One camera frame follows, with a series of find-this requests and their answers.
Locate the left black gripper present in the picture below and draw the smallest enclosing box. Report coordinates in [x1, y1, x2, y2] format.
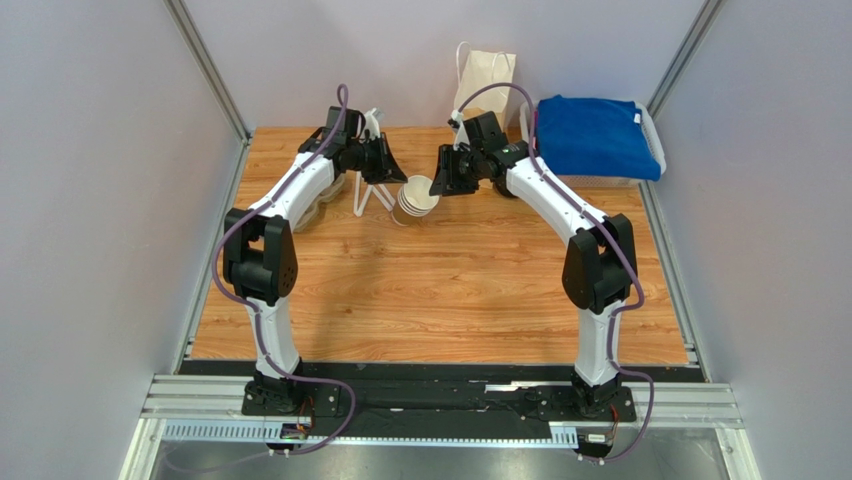
[347, 133, 408, 186]

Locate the stack of paper cups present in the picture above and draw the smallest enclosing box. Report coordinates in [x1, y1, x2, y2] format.
[391, 175, 440, 226]

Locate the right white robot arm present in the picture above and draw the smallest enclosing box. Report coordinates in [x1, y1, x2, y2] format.
[430, 110, 638, 417]

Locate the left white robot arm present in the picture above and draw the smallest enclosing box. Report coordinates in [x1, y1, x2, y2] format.
[220, 107, 407, 415]

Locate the white wrapped straw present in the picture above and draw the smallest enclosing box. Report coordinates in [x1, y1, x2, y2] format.
[372, 184, 395, 212]
[353, 172, 376, 217]

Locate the stack of black lids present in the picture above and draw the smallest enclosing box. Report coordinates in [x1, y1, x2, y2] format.
[492, 179, 515, 199]

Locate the cardboard cup carrier tray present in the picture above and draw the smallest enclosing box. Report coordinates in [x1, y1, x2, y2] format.
[293, 174, 345, 233]

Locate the brown paper bag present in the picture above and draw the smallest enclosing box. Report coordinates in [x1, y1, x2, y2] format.
[453, 41, 516, 130]

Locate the blue folded towel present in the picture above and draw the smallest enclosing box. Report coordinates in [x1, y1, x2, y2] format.
[535, 94, 663, 182]

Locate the white plastic basket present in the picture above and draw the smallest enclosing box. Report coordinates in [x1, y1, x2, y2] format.
[519, 99, 668, 189]

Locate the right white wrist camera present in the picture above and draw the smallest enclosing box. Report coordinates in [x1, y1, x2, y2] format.
[447, 109, 469, 151]

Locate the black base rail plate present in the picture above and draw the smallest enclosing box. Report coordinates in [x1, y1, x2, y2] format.
[178, 360, 703, 442]

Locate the white slotted cable duct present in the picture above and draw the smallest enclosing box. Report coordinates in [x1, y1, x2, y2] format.
[151, 417, 580, 449]

